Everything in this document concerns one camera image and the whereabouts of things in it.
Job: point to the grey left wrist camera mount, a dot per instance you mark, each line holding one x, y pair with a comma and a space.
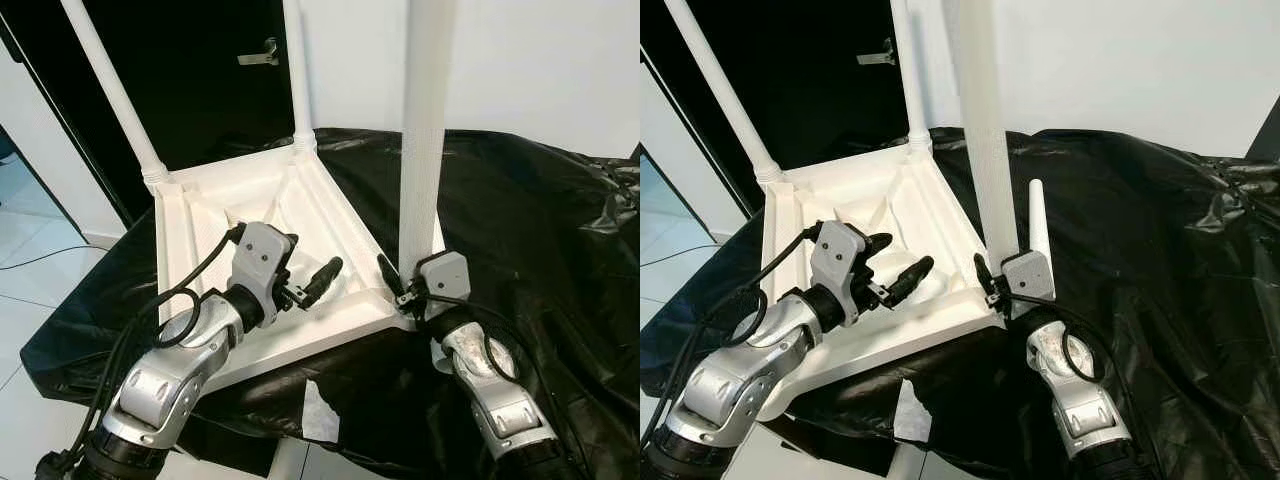
260, 255
835, 255

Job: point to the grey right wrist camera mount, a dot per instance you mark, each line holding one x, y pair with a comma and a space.
1030, 278
445, 275

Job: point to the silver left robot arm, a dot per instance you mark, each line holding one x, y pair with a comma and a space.
160, 385
740, 385

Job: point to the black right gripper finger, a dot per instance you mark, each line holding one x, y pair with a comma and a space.
984, 270
388, 270

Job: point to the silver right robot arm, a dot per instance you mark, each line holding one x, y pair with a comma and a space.
1075, 400
490, 390

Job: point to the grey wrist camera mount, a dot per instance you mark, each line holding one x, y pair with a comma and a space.
445, 275
835, 255
1030, 278
260, 255

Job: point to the white table pedestal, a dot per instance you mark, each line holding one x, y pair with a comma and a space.
290, 462
905, 465

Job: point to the white plastic table top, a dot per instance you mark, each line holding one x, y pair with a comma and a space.
800, 240
200, 240

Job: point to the black table cloth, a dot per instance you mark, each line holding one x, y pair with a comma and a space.
550, 300
1180, 300

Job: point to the dark grey frame post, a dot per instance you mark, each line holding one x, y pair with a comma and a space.
632, 150
1265, 135

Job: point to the black door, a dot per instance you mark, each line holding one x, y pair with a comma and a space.
790, 90
180, 90

